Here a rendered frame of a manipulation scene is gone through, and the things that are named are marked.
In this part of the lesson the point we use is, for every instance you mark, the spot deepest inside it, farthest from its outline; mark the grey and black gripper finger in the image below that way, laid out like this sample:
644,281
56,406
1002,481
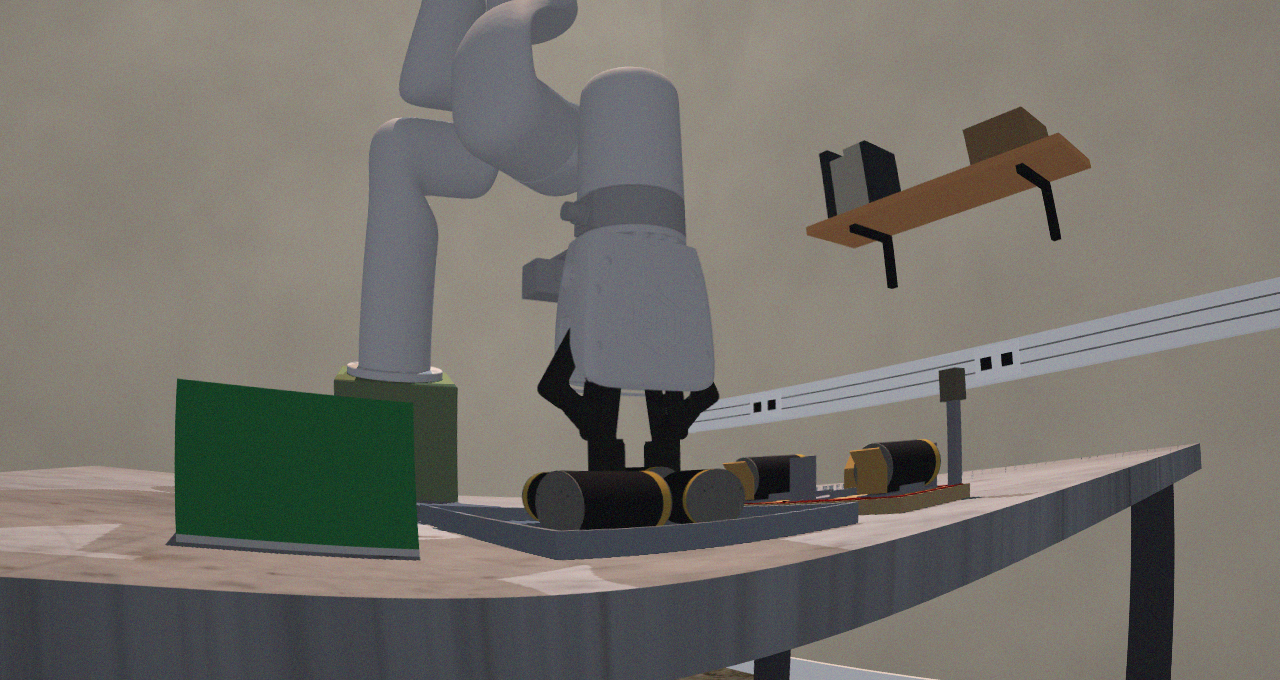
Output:
597,426
668,428

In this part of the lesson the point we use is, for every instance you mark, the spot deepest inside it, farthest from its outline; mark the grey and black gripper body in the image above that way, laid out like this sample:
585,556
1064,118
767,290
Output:
644,308

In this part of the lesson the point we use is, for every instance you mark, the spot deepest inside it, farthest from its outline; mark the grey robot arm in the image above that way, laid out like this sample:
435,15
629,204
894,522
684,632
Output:
620,150

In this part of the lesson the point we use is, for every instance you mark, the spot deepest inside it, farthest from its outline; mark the black and gold battery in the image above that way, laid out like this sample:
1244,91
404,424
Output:
909,462
529,494
705,495
771,474
587,500
662,471

